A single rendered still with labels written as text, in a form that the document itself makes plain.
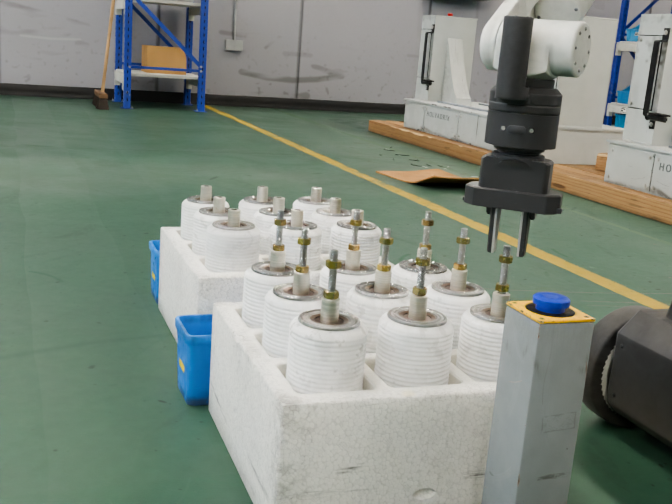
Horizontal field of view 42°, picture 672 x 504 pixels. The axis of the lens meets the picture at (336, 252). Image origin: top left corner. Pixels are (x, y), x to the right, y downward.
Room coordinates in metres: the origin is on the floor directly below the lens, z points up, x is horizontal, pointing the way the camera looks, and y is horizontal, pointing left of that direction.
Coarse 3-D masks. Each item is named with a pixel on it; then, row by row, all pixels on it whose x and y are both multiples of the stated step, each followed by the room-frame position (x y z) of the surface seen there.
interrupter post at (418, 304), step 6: (414, 300) 1.04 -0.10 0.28; (420, 300) 1.04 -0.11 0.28; (426, 300) 1.04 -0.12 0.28; (414, 306) 1.04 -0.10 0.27; (420, 306) 1.04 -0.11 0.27; (426, 306) 1.04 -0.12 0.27; (414, 312) 1.04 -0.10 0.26; (420, 312) 1.04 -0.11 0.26; (414, 318) 1.04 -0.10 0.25; (420, 318) 1.04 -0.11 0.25
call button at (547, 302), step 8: (536, 296) 0.91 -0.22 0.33; (544, 296) 0.91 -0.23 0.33; (552, 296) 0.91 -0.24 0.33; (560, 296) 0.91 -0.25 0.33; (536, 304) 0.90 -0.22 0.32; (544, 304) 0.90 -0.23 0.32; (552, 304) 0.89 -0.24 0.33; (560, 304) 0.89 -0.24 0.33; (568, 304) 0.90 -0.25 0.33; (552, 312) 0.90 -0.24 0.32; (560, 312) 0.90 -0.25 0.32
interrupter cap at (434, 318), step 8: (392, 312) 1.05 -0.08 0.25; (400, 312) 1.06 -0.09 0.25; (408, 312) 1.06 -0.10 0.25; (432, 312) 1.07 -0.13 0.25; (440, 312) 1.07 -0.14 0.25; (392, 320) 1.03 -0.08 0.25; (400, 320) 1.02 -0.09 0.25; (408, 320) 1.02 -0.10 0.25; (416, 320) 1.04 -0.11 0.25; (424, 320) 1.04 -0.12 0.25; (432, 320) 1.04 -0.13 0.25; (440, 320) 1.04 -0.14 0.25
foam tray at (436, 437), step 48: (240, 336) 1.13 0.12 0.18; (240, 384) 1.09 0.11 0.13; (288, 384) 0.97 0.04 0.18; (384, 384) 0.99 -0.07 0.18; (480, 384) 1.02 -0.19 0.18; (240, 432) 1.08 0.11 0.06; (288, 432) 0.91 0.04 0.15; (336, 432) 0.93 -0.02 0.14; (384, 432) 0.95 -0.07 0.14; (432, 432) 0.98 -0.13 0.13; (480, 432) 1.00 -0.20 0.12; (288, 480) 0.91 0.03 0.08; (336, 480) 0.93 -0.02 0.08; (384, 480) 0.96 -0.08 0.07; (432, 480) 0.98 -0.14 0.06; (480, 480) 1.00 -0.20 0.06
